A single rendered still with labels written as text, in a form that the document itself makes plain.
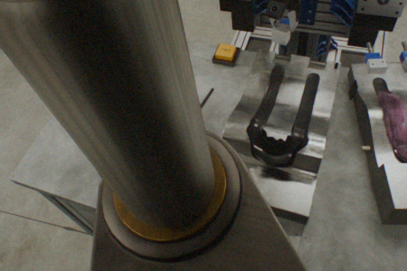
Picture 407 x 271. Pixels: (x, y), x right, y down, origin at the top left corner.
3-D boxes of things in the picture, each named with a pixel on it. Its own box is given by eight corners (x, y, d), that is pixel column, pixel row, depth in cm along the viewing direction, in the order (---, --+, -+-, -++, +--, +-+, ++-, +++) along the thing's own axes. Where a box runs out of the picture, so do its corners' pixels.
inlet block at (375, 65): (358, 49, 123) (361, 37, 118) (373, 48, 122) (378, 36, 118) (366, 79, 115) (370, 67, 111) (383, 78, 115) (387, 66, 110)
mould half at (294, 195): (258, 67, 127) (258, 38, 116) (336, 81, 120) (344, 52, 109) (211, 196, 102) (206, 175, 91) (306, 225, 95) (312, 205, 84)
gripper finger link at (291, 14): (306, 23, 116) (302, -3, 110) (299, 35, 114) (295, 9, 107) (297, 22, 118) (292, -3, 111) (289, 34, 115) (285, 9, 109)
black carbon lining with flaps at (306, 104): (272, 69, 117) (273, 48, 109) (323, 78, 112) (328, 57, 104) (240, 163, 99) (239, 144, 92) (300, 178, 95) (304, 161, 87)
